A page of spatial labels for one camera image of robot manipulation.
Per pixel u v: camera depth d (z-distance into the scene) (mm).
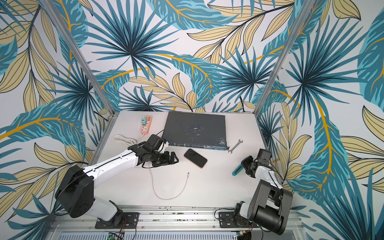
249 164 826
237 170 879
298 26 745
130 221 733
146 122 1090
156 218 748
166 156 748
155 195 818
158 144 692
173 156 775
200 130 1053
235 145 1030
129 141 996
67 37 770
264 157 703
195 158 953
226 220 733
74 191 450
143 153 613
